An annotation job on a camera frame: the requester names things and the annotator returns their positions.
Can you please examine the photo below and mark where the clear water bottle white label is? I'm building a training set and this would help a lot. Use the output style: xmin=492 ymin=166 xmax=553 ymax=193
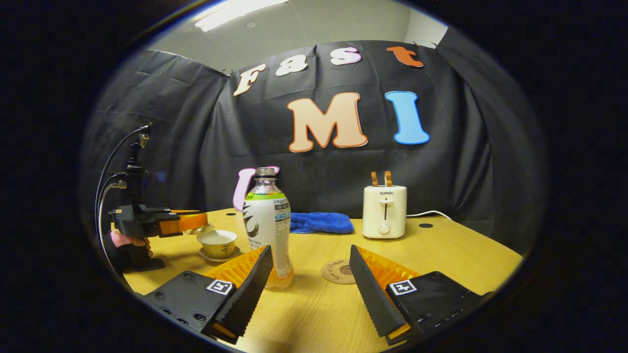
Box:
xmin=242 ymin=167 xmax=295 ymax=289

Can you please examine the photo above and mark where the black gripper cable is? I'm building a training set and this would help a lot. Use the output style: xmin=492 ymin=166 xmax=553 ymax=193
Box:
xmin=95 ymin=125 xmax=150 ymax=231

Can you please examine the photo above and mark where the white ceramic saucer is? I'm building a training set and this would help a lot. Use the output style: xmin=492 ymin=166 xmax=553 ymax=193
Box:
xmin=198 ymin=246 xmax=242 ymax=263

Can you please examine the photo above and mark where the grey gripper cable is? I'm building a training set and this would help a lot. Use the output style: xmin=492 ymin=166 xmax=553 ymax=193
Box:
xmin=97 ymin=181 xmax=128 ymax=268

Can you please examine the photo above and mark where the white ceramic teacup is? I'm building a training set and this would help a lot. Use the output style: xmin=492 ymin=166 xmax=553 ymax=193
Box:
xmin=197 ymin=229 xmax=238 ymax=259

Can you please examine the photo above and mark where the white toaster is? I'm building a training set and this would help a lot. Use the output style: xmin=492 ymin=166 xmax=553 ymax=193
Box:
xmin=362 ymin=185 xmax=408 ymax=240

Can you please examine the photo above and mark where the black backdrop cloth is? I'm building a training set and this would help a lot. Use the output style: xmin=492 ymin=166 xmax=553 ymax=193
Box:
xmin=81 ymin=39 xmax=549 ymax=255

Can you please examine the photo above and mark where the white toaster power cable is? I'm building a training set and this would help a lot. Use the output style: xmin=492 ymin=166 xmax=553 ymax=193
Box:
xmin=406 ymin=210 xmax=454 ymax=222

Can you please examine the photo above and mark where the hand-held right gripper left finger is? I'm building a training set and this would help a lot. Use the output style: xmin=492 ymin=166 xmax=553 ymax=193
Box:
xmin=142 ymin=245 xmax=274 ymax=345

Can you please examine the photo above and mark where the round cork coaster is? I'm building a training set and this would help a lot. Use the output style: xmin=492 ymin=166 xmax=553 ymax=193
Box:
xmin=321 ymin=259 xmax=358 ymax=285

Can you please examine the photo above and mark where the blue towel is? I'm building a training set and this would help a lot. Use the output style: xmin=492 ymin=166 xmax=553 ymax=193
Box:
xmin=289 ymin=212 xmax=355 ymax=235

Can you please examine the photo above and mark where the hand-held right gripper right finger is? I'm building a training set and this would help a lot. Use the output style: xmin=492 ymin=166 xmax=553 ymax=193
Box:
xmin=349 ymin=244 xmax=494 ymax=346

